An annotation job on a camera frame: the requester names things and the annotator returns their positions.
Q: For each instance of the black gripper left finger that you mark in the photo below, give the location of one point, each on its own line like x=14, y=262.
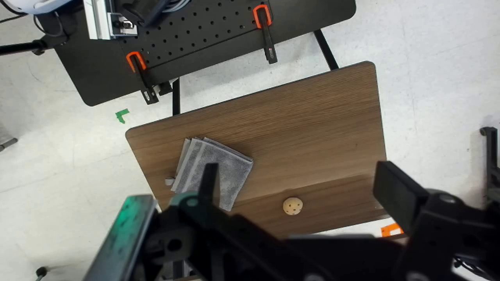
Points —
x=206, y=186

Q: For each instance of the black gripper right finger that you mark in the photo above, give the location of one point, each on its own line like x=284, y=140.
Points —
x=398, y=193

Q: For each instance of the round tan wooden ball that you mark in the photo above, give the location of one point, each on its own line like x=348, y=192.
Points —
x=292, y=206

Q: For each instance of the black perforated robot base table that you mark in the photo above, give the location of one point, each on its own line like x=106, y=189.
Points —
x=200, y=34

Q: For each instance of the orange black clamp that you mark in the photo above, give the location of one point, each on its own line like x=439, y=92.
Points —
x=262, y=22
x=137, y=65

